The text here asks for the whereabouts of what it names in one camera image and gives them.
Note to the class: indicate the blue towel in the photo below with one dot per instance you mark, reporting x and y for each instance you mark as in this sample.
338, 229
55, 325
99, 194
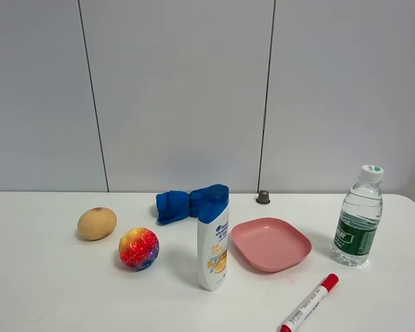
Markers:
173, 206

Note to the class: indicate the white shampoo bottle blue cap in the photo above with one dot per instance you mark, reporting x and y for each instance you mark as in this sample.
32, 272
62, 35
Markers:
212, 236

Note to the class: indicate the small brown coffee capsule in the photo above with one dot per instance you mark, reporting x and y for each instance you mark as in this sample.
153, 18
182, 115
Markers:
263, 197

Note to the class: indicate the pink square plastic plate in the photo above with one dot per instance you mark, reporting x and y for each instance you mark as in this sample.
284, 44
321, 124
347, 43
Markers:
270, 244

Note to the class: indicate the multicolour galaxy ball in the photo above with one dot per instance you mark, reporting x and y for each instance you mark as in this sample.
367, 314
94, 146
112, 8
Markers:
138, 248

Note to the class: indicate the tan potato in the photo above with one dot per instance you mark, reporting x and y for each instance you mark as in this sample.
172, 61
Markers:
96, 223

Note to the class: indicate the clear water bottle green label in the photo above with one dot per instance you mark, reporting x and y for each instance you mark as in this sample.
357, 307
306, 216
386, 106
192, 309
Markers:
360, 215

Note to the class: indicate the red white marker pen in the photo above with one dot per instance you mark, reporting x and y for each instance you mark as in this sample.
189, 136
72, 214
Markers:
311, 302

